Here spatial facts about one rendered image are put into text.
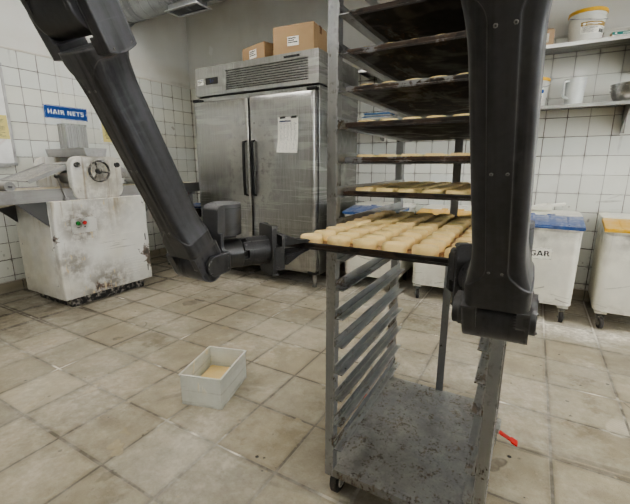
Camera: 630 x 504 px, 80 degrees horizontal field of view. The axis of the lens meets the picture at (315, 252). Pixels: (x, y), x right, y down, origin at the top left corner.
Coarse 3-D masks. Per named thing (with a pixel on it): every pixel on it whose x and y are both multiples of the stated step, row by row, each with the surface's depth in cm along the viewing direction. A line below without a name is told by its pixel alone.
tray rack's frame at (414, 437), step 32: (448, 320) 159; (416, 384) 172; (384, 416) 150; (416, 416) 150; (448, 416) 150; (352, 448) 133; (384, 448) 133; (416, 448) 133; (448, 448) 133; (352, 480) 120; (384, 480) 119; (416, 480) 119; (448, 480) 119
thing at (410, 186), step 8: (384, 184) 125; (392, 184) 124; (400, 184) 129; (408, 184) 124; (416, 184) 125; (424, 184) 125; (432, 184) 124; (440, 184) 127; (448, 184) 126; (456, 184) 124; (464, 184) 130; (408, 192) 98; (416, 192) 99; (424, 192) 96; (432, 192) 95; (440, 192) 96; (448, 192) 94; (456, 192) 92; (464, 192) 92
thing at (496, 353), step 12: (492, 348) 91; (492, 360) 92; (492, 372) 92; (492, 384) 93; (492, 396) 94; (492, 408) 94; (492, 420) 95; (480, 432) 97; (492, 432) 95; (480, 444) 97; (480, 456) 98; (480, 468) 99; (480, 480) 99; (480, 492) 100
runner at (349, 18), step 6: (342, 6) 95; (342, 12) 95; (348, 12) 93; (342, 18) 96; (348, 18) 96; (354, 18) 96; (354, 24) 100; (360, 24) 100; (360, 30) 104; (366, 30) 104; (366, 36) 109; (372, 36) 109; (378, 42) 114; (384, 42) 115
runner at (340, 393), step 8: (392, 328) 166; (400, 328) 169; (384, 336) 157; (392, 336) 161; (376, 344) 149; (384, 344) 154; (368, 352) 142; (376, 352) 147; (368, 360) 141; (360, 368) 136; (368, 368) 136; (352, 376) 129; (360, 376) 130; (344, 384) 124; (352, 384) 126; (336, 392) 118; (344, 392) 121; (336, 400) 117
